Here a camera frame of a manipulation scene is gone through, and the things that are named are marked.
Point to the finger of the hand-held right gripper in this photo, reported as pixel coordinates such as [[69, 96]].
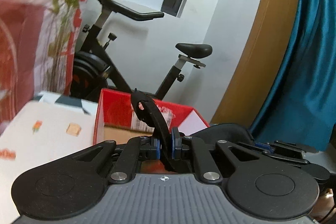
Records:
[[283, 154]]

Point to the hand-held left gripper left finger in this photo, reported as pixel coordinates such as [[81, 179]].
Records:
[[156, 149]]

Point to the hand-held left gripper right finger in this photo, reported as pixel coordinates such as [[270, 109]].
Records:
[[174, 145]]

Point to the red cardboard box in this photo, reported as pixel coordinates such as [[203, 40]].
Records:
[[115, 108]]

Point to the teal curtain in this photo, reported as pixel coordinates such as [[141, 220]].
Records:
[[302, 69]]

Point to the brown wooden board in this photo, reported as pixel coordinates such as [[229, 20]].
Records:
[[252, 56]]

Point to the black exercise bike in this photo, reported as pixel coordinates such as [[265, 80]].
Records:
[[105, 56]]

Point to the white cartoon print blanket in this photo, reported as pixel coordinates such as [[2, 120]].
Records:
[[44, 140]]

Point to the red plant print curtain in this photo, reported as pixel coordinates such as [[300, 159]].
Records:
[[34, 24]]

